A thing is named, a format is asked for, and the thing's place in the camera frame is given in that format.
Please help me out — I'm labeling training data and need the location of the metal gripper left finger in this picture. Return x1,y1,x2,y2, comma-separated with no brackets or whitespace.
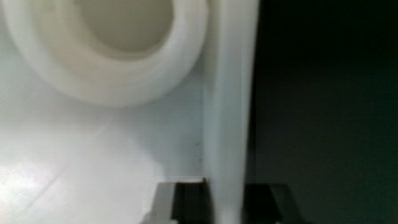
141,178,212,224

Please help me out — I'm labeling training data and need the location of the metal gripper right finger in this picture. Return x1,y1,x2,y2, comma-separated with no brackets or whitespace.
244,183,311,224

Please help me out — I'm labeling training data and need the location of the white square tabletop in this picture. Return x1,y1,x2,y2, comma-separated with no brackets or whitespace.
0,0,260,224

